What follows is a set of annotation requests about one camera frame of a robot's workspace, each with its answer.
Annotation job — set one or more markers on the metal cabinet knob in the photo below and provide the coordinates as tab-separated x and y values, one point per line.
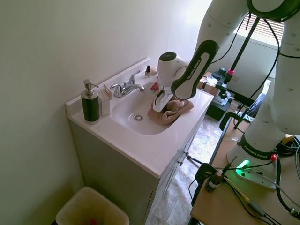
180	162
186	153

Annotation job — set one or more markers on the beige seashell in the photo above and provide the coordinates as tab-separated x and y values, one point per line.
154	70

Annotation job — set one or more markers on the small nail polish bottle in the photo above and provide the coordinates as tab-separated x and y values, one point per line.
147	73

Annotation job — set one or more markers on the translucent trash bin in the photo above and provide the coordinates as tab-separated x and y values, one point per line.
93	206

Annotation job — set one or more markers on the black table clamp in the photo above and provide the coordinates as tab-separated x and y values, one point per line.
226	117
202	172

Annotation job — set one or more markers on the beige textured towel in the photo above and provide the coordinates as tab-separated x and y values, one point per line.
172	117

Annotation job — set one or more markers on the black equipment case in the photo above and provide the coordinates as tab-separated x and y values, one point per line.
218	110

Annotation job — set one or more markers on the black camera stand pole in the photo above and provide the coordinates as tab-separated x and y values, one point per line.
245	44

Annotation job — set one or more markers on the brown cardboard box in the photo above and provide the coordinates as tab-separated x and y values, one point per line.
207	86

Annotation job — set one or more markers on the chrome sink drain stopper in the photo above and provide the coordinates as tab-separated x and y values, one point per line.
137	117

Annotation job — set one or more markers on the red emergency stop knob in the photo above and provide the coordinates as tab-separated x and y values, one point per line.
273	157

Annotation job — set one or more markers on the black chrome soap dispenser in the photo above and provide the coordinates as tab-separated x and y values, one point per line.
90	105

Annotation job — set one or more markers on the blue cloth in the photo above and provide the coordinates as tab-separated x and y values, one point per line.
257	105

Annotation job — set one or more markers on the white sink vanity top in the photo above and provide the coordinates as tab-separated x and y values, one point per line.
140	146

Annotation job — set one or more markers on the small white printed box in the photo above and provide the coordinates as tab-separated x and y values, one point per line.
105	103

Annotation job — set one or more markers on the small dark dropper bottle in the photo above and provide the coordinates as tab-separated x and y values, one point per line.
212	184

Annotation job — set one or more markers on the grey vanity cabinet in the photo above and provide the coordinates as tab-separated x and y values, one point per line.
122	180

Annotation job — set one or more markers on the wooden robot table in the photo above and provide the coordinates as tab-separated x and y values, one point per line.
225	208

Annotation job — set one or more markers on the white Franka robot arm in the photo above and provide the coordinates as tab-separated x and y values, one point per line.
264	117

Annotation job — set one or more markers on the chrome sink faucet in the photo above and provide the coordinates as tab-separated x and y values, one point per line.
126	91

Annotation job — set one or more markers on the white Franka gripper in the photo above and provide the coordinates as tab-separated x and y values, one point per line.
160	102

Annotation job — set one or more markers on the window blinds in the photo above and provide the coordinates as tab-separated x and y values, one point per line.
262	28

